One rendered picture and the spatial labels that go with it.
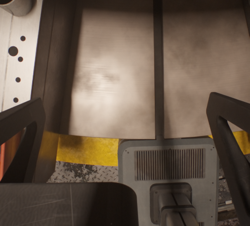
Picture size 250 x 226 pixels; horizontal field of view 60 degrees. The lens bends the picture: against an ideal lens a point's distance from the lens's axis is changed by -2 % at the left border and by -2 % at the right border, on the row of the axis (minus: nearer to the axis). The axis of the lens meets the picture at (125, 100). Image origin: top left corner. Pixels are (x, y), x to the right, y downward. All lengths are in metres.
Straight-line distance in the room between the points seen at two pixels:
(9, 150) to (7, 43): 0.30
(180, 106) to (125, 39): 0.40
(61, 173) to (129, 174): 0.51
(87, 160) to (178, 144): 0.58
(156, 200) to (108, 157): 0.41
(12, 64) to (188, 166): 0.91
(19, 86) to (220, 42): 0.86
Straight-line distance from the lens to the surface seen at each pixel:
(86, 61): 1.04
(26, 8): 0.70
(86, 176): 1.47
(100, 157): 1.41
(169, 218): 1.03
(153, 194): 1.17
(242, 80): 1.16
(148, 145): 1.12
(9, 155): 0.65
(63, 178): 1.50
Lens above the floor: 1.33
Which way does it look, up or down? 85 degrees down
